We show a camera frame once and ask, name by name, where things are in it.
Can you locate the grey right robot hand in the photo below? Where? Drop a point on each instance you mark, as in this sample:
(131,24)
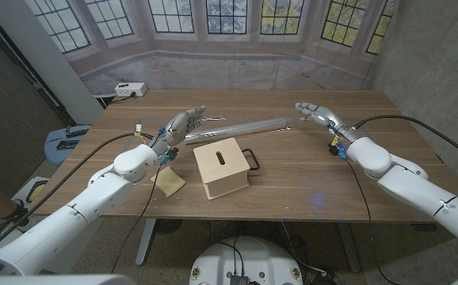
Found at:
(326,116)

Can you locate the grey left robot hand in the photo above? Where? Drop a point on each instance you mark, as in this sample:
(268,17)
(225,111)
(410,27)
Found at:
(177,128)

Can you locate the wooden box with slot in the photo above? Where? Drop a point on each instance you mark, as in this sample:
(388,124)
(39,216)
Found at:
(221,174)

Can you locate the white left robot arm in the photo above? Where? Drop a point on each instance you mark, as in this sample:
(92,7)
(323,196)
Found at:
(74,213)

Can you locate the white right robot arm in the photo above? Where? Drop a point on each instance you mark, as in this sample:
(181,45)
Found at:
(431,194)

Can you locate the thin pen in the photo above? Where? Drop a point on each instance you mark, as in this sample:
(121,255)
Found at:
(215,118)

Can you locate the clear plastic tube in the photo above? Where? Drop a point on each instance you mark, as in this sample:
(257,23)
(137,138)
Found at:
(237,128)

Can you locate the white power strip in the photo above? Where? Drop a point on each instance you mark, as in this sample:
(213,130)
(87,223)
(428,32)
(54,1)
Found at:
(130,89)

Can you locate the printed window backdrop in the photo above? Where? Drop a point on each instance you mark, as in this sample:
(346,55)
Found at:
(229,67)

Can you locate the black remote controller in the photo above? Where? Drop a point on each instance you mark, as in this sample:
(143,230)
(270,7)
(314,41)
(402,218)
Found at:
(77,130)

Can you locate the black flat device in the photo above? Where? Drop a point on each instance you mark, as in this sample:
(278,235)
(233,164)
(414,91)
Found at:
(67,144)

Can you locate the metal table leg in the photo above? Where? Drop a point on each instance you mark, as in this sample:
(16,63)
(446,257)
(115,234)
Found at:
(146,241)
(349,247)

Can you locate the blue round stool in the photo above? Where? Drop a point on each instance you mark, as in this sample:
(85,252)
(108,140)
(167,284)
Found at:
(54,152)

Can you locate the white robot torso base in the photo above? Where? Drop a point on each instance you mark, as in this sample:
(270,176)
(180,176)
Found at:
(249,261)

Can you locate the white floor platform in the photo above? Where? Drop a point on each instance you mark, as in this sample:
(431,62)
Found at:
(25,190)

